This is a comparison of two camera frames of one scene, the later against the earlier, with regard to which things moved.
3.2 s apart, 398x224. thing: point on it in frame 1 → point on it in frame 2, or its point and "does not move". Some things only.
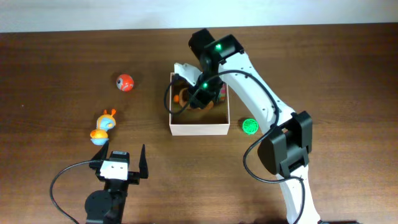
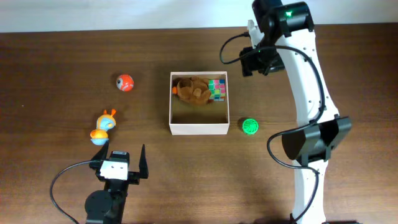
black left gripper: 134,178 does not move
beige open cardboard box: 214,121 does not move
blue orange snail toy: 104,122 does not move
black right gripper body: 208,83 → 263,58
